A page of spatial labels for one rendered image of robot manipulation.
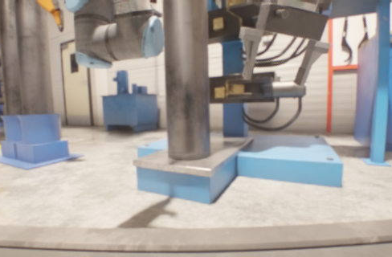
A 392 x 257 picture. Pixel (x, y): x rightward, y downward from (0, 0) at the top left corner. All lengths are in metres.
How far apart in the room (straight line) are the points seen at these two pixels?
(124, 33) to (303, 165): 0.95
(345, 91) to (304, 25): 2.83
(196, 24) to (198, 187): 0.69
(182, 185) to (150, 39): 0.60
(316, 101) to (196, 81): 2.50
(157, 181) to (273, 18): 0.77
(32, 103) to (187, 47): 1.32
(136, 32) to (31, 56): 1.48
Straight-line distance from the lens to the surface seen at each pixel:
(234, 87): 1.15
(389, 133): 2.18
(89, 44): 0.59
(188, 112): 0.91
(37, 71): 1.92
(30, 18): 2.02
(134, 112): 3.43
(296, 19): 0.49
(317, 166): 1.13
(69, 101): 6.12
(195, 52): 0.94
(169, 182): 0.93
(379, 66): 1.68
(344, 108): 3.29
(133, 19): 0.52
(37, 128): 1.88
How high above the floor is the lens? 0.39
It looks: 6 degrees down
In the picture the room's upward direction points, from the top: 2 degrees counter-clockwise
